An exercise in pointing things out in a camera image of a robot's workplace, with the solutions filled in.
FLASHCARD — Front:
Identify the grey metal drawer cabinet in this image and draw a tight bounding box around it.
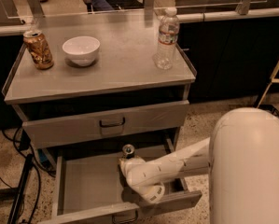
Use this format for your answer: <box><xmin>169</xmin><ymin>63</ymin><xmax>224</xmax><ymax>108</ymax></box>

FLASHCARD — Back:
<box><xmin>1</xmin><ymin>9</ymin><xmax>198</xmax><ymax>161</ymax></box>

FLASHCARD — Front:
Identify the clear plastic water bottle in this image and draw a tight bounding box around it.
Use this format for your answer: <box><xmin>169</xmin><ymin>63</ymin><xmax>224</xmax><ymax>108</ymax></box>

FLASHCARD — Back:
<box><xmin>153</xmin><ymin>7</ymin><xmax>179</xmax><ymax>70</ymax></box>

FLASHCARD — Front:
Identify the black drawer handle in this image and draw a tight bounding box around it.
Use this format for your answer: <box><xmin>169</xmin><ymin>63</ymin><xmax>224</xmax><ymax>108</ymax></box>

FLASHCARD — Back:
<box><xmin>99</xmin><ymin>117</ymin><xmax>126</xmax><ymax>128</ymax></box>
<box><xmin>112</xmin><ymin>210</ymin><xmax>138</xmax><ymax>224</ymax></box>

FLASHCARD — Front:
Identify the black metal stand leg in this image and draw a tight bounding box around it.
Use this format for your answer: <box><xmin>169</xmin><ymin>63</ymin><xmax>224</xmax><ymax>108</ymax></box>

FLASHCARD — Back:
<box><xmin>0</xmin><ymin>154</ymin><xmax>33</xmax><ymax>224</ymax></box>

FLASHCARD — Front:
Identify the wheeled wooden cart frame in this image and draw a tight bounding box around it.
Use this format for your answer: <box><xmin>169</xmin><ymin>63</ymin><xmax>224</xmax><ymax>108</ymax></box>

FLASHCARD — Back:
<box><xmin>254</xmin><ymin>60</ymin><xmax>279</xmax><ymax>108</ymax></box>

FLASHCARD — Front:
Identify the grey open middle drawer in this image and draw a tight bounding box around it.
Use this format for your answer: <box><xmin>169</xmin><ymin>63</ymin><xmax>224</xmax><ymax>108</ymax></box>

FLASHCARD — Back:
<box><xmin>39</xmin><ymin>136</ymin><xmax>203</xmax><ymax>224</ymax></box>

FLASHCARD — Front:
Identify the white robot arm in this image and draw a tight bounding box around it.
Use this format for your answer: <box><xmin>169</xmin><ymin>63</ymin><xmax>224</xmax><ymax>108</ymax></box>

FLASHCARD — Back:
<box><xmin>119</xmin><ymin>107</ymin><xmax>279</xmax><ymax>224</ymax></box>

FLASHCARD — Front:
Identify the grey top drawer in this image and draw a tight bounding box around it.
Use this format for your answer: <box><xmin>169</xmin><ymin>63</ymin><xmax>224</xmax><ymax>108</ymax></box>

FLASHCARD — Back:
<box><xmin>23</xmin><ymin>100</ymin><xmax>189</xmax><ymax>148</ymax></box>

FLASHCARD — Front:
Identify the white gripper with vents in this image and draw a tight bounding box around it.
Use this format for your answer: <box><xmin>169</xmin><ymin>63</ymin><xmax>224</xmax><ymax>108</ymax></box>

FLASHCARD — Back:
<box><xmin>119</xmin><ymin>157</ymin><xmax>146</xmax><ymax>179</ymax></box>

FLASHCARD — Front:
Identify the white ceramic bowl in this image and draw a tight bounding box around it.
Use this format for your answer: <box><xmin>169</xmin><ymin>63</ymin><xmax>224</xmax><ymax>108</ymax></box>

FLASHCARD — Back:
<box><xmin>63</xmin><ymin>36</ymin><xmax>101</xmax><ymax>66</ymax></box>

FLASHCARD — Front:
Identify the black middle drawer handle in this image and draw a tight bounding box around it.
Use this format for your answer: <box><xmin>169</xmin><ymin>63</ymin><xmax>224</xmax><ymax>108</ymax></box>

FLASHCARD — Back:
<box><xmin>112</xmin><ymin>210</ymin><xmax>138</xmax><ymax>224</ymax></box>

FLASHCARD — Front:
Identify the crumpled gold soda can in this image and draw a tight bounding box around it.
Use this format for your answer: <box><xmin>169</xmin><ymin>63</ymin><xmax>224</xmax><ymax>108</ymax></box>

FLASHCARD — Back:
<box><xmin>23</xmin><ymin>30</ymin><xmax>54</xmax><ymax>70</ymax></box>

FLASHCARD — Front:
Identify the silver blue redbull can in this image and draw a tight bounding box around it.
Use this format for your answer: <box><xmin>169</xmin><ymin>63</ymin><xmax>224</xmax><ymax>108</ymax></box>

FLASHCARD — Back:
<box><xmin>122</xmin><ymin>144</ymin><xmax>135</xmax><ymax>159</ymax></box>

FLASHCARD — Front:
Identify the black floor cable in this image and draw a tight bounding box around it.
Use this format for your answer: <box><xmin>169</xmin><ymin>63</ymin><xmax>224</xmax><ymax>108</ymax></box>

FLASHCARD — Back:
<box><xmin>0</xmin><ymin>126</ymin><xmax>57</xmax><ymax>224</ymax></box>

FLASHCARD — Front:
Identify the black top drawer handle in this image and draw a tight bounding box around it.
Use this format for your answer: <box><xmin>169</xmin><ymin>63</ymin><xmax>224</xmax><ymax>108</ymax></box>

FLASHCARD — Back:
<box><xmin>99</xmin><ymin>117</ymin><xmax>126</xmax><ymax>128</ymax></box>

